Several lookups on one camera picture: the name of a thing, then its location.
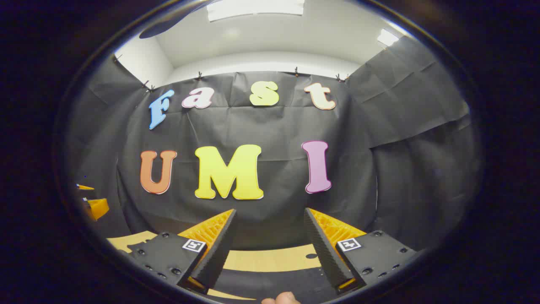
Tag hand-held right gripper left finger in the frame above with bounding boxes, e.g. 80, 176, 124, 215
126, 208, 238, 295

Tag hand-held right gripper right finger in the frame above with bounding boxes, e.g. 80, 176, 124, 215
303, 207, 419, 295

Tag black jeans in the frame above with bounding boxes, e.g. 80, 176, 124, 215
207, 267, 338, 302

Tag black backdrop cloth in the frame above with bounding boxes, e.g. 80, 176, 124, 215
63, 36, 481, 254

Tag row of black cloth clips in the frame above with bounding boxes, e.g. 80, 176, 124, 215
113, 54, 351, 92

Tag large ceiling light panel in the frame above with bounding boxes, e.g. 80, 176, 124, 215
207, 0, 305, 22

